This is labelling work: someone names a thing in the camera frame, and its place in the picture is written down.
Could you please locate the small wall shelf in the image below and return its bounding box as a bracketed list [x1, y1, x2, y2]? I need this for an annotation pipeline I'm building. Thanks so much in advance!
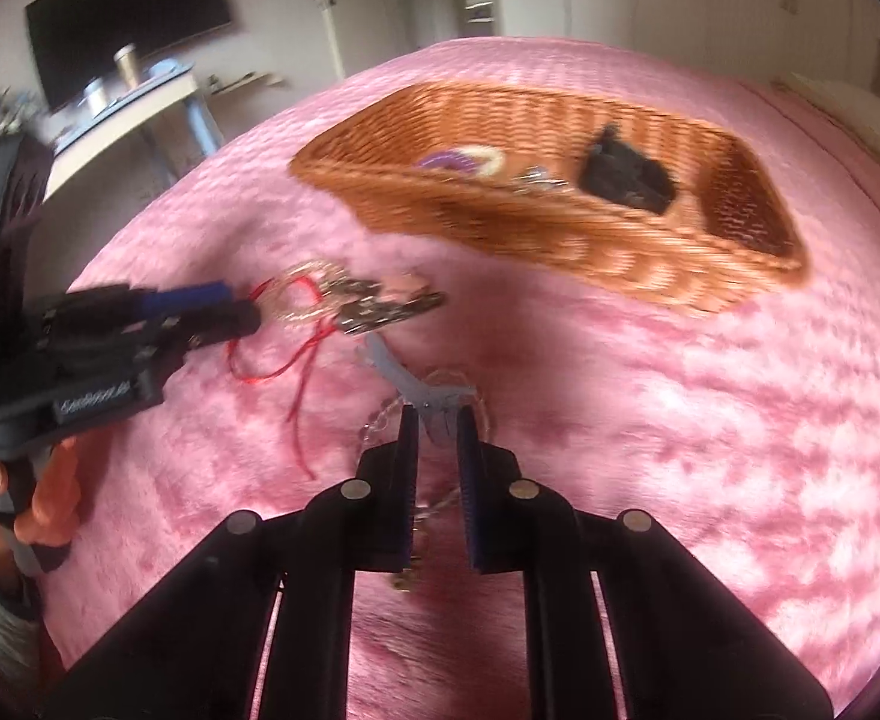
[209, 71, 274, 95]

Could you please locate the red string bracelet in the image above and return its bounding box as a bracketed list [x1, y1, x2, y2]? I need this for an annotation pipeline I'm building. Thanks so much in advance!
[226, 276, 345, 481]

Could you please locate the brown wicker basket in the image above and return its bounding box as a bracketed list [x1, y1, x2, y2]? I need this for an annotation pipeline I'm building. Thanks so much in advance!
[290, 81, 812, 316]

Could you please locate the pink plush blanket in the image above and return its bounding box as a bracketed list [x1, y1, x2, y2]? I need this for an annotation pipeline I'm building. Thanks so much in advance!
[35, 36, 880, 720]

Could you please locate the silver chain necklace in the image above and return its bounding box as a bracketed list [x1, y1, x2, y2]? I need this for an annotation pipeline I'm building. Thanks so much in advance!
[352, 367, 498, 595]

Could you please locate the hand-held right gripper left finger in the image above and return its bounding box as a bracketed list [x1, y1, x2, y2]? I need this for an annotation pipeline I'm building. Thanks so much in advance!
[38, 405, 420, 720]

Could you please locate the clear bead bracelet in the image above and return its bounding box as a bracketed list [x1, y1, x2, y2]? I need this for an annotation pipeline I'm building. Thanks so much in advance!
[262, 261, 351, 325]

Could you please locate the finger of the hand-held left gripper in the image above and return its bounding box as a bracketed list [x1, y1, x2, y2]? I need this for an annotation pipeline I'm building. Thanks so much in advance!
[161, 298, 263, 353]
[128, 280, 237, 320]

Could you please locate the silver metal hair clip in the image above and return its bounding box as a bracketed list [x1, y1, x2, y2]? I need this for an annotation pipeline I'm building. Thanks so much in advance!
[326, 276, 447, 336]

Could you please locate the blue and white desk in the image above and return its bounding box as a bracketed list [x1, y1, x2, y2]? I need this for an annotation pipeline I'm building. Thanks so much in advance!
[35, 60, 225, 205]

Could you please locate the white pillow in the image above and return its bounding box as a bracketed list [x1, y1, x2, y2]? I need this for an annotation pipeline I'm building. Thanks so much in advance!
[776, 71, 880, 175]

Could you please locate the purple bead bracelet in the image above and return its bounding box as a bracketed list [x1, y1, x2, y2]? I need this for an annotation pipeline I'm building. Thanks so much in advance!
[419, 148, 480, 176]

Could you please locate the white bangle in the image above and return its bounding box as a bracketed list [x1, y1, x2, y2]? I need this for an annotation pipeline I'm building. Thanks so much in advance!
[456, 144, 507, 176]

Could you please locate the small silver jewelry piece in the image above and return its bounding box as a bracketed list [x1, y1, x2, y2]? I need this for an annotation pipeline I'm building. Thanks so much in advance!
[513, 165, 572, 190]

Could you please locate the white room door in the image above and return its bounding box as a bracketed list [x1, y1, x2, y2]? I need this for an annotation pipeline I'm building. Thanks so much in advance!
[312, 0, 420, 78]

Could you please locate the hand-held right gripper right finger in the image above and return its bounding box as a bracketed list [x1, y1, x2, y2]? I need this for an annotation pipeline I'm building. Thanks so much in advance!
[456, 405, 835, 720]

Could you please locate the black wall television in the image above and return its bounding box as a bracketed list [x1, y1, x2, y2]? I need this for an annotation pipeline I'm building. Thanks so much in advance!
[23, 0, 235, 112]

